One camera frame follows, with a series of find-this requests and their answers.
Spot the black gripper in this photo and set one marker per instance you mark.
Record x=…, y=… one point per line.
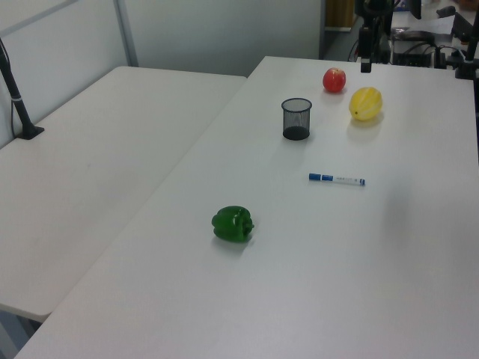
x=374, y=41

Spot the blue and white marker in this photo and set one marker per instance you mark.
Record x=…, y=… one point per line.
x=337, y=179

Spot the black electronics box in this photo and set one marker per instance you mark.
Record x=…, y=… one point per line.
x=413, y=60

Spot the yellow striped melon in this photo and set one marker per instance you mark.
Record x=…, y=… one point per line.
x=365, y=104

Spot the red apple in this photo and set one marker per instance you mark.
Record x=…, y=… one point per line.
x=334, y=79

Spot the brown cabinet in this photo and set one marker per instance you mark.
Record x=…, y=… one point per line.
x=338, y=13

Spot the black clamp stand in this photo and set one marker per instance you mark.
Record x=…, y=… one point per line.
x=466, y=63

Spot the black mesh pen cup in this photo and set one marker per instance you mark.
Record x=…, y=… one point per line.
x=296, y=119

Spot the green bell pepper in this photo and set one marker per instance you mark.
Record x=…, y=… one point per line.
x=232, y=223

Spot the white side table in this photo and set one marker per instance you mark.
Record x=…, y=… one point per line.
x=93, y=168

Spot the grey partition post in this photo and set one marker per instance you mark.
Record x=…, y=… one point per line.
x=125, y=33

